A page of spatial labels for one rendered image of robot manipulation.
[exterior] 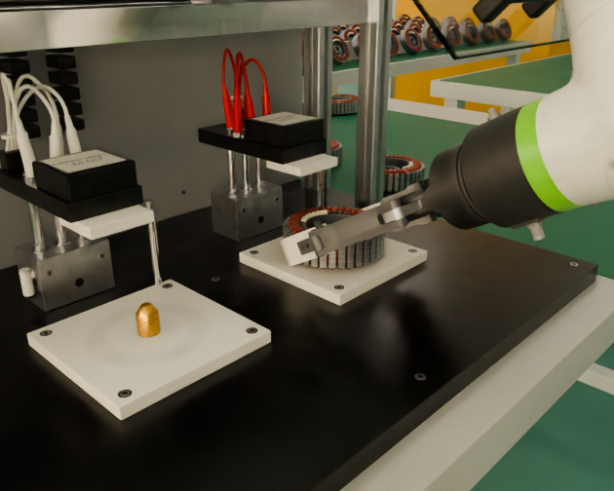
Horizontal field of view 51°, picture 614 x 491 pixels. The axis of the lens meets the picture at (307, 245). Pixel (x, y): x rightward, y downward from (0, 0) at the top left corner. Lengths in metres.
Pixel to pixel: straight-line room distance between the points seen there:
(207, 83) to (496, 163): 0.46
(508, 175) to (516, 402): 0.18
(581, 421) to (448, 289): 1.22
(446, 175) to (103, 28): 0.32
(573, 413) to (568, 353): 1.24
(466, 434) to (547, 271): 0.28
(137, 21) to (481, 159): 0.32
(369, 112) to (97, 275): 0.41
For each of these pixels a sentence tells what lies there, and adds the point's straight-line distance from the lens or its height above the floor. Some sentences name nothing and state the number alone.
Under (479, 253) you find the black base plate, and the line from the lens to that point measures 0.77.
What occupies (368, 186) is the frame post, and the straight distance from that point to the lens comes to 0.89.
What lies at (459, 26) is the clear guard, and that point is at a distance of 0.58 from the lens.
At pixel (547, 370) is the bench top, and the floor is 0.75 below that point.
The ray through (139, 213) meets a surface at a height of 0.88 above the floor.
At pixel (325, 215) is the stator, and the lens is 0.73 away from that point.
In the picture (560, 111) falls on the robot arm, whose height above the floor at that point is 0.98.
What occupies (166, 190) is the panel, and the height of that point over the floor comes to 0.81.
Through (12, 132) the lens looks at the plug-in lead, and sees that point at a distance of 0.67.
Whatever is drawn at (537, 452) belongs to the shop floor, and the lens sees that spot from 1.73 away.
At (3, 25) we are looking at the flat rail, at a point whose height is 1.03.
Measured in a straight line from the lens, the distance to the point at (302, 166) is 0.69.
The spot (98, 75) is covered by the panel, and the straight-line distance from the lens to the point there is 0.79.
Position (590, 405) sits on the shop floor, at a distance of 1.93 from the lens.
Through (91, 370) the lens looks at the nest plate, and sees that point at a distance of 0.54.
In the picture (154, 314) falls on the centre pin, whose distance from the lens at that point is 0.56.
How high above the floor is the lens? 1.07
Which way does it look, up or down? 23 degrees down
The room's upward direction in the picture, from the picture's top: straight up
